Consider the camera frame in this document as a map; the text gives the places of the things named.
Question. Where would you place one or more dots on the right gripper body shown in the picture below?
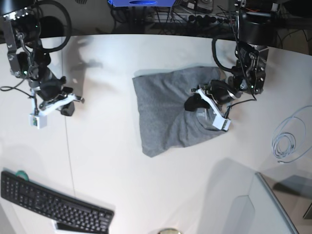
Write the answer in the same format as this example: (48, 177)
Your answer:
(47, 97)

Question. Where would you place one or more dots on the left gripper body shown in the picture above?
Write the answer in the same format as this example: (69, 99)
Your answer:
(218, 93)

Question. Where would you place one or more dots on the grey t-shirt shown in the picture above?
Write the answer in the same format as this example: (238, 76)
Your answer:
(163, 121)

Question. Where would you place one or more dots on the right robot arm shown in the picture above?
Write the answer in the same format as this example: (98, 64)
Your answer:
(29, 60)

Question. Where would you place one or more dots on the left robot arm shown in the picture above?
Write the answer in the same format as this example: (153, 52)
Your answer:
(253, 27)

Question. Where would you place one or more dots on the black power strip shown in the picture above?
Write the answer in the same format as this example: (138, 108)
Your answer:
(206, 20)

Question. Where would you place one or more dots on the green tape roll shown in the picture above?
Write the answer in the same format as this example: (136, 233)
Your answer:
(22, 174)

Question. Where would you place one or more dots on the black computer keyboard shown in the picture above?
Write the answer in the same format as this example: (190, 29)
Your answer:
(64, 209)

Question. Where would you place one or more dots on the blue box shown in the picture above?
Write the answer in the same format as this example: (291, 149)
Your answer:
(128, 3)

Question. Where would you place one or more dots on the round brass object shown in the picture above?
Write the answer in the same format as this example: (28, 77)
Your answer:
(169, 231)

